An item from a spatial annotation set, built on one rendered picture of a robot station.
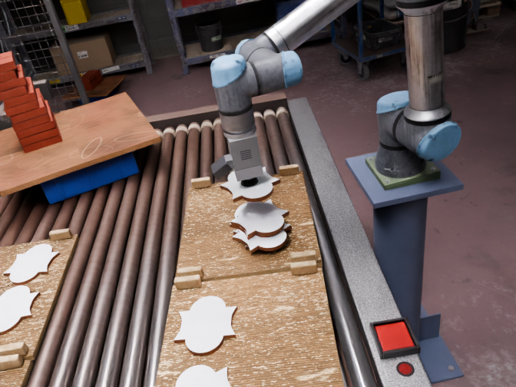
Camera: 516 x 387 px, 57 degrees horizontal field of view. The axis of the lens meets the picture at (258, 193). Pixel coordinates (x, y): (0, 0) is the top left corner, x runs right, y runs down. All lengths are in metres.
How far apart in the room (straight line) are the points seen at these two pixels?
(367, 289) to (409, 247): 0.56
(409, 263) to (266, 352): 0.83
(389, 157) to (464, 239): 1.27
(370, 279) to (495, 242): 1.61
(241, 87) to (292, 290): 0.45
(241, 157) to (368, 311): 0.43
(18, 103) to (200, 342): 1.04
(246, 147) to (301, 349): 0.44
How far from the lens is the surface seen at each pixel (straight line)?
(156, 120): 1.94
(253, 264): 1.14
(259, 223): 1.16
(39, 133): 1.75
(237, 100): 1.01
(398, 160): 1.45
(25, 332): 1.22
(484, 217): 2.81
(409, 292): 1.78
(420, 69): 1.22
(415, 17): 1.18
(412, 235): 1.60
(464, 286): 2.41
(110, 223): 1.47
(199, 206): 1.37
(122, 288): 1.22
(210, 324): 1.02
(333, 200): 1.34
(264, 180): 1.15
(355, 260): 1.15
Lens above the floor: 1.70
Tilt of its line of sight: 34 degrees down
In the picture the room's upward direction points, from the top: 10 degrees counter-clockwise
